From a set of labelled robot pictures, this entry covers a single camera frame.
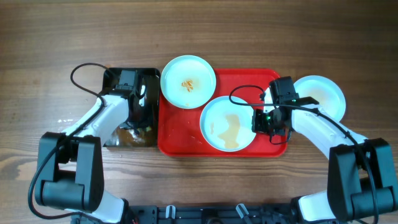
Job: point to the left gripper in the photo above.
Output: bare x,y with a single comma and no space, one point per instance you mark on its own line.
147,121

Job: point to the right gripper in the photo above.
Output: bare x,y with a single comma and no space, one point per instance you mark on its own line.
258,127

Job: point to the white plate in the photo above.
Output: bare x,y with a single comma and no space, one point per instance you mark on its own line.
326,92
226,124
188,82

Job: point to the green and yellow sponge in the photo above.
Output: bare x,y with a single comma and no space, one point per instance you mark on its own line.
144,129

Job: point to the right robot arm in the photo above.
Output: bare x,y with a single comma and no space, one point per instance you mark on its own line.
362,178

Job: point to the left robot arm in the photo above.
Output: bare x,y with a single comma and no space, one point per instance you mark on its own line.
69,179

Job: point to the black water tray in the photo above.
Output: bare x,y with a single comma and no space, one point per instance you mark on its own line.
122,136

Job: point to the red plastic serving tray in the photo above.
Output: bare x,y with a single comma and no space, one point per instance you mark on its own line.
179,132

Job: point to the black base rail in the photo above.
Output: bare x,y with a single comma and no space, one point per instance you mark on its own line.
264,214

